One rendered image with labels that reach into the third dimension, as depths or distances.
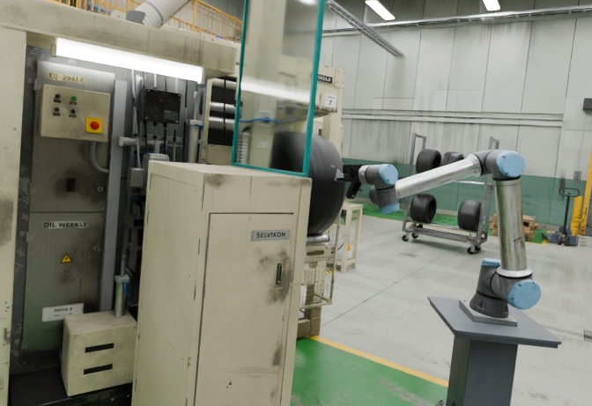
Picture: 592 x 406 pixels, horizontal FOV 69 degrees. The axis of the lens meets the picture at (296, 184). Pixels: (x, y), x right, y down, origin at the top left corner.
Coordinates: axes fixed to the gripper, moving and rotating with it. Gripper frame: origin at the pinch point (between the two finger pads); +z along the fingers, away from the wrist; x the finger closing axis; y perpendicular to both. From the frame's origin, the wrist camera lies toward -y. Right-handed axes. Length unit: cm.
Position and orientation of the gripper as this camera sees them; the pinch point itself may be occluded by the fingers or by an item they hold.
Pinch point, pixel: (336, 180)
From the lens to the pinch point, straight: 218.6
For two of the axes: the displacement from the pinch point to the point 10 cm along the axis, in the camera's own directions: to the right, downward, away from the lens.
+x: -8.1, -0.4, -5.8
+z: -5.8, 0.1, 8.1
